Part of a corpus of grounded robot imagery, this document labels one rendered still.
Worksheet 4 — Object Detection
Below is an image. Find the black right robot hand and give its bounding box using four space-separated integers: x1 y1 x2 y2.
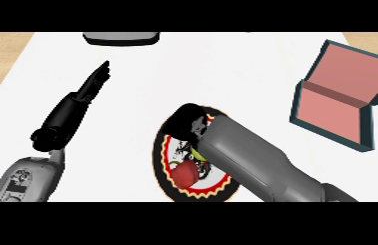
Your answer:
158 102 216 149

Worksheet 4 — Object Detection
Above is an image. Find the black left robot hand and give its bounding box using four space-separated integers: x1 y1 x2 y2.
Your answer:
30 60 113 153

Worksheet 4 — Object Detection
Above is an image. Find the green pear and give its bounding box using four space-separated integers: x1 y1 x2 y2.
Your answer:
189 146 209 162

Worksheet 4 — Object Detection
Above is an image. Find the black patterned round plate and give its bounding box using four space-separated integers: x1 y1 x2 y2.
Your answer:
153 105 243 203

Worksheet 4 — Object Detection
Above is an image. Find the teal and pink cardboard box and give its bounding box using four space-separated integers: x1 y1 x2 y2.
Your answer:
288 39 378 153

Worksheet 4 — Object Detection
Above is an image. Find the red fruit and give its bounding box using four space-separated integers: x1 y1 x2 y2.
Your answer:
170 161 201 191

